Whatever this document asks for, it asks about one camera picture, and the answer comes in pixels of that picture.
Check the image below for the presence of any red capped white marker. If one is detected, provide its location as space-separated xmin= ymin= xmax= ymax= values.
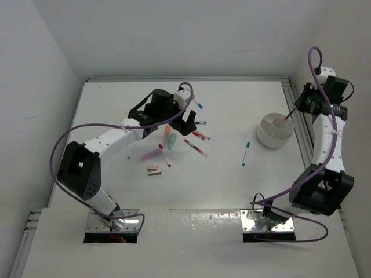
xmin=158 ymin=144 xmax=171 ymax=167

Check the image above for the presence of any red ballpoint pen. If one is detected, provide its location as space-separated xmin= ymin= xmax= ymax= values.
xmin=192 ymin=131 xmax=210 ymax=140

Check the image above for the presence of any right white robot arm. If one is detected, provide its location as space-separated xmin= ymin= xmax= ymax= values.
xmin=288 ymin=74 xmax=354 ymax=216

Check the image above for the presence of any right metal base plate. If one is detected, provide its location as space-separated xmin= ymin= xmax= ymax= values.
xmin=239 ymin=208 xmax=294 ymax=234

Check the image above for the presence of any purple highlighter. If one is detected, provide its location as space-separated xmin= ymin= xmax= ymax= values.
xmin=139 ymin=148 xmax=162 ymax=162

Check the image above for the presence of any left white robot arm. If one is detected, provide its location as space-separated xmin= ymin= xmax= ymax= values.
xmin=53 ymin=83 xmax=196 ymax=221

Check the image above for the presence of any red gel pen clear cap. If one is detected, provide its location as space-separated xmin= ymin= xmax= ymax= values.
xmin=283 ymin=107 xmax=297 ymax=122

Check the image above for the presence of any green highlighter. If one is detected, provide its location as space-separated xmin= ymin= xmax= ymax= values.
xmin=168 ymin=133 xmax=177 ymax=150

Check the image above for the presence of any orange highlighter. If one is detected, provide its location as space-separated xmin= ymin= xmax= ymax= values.
xmin=162 ymin=125 xmax=171 ymax=148

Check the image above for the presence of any white round divided organizer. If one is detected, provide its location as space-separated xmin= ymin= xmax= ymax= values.
xmin=257 ymin=113 xmax=294 ymax=149

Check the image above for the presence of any pink mini stapler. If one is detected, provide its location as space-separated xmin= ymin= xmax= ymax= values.
xmin=147 ymin=165 xmax=162 ymax=176

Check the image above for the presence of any blue ballpoint pen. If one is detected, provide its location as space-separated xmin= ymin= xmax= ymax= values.
xmin=194 ymin=121 xmax=207 ymax=125

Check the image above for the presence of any metal base plate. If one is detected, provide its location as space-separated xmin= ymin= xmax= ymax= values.
xmin=239 ymin=208 xmax=294 ymax=234
xmin=86 ymin=210 xmax=142 ymax=233

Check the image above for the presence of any blue capped white marker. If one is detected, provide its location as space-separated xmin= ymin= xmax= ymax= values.
xmin=193 ymin=99 xmax=203 ymax=109

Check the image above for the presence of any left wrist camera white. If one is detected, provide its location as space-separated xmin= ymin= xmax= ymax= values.
xmin=174 ymin=90 xmax=191 ymax=109

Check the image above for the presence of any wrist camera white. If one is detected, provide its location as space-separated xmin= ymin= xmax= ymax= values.
xmin=314 ymin=66 xmax=336 ymax=83
xmin=174 ymin=90 xmax=191 ymax=109

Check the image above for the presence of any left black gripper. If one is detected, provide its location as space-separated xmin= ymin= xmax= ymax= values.
xmin=157 ymin=94 xmax=196 ymax=135

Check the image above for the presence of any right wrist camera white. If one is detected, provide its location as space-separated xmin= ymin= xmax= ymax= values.
xmin=314 ymin=66 xmax=336 ymax=83

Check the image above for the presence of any teal capped white marker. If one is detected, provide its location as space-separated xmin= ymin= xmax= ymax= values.
xmin=241 ymin=142 xmax=250 ymax=166

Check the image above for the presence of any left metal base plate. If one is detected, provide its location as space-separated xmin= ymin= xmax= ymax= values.
xmin=86 ymin=210 xmax=142 ymax=233

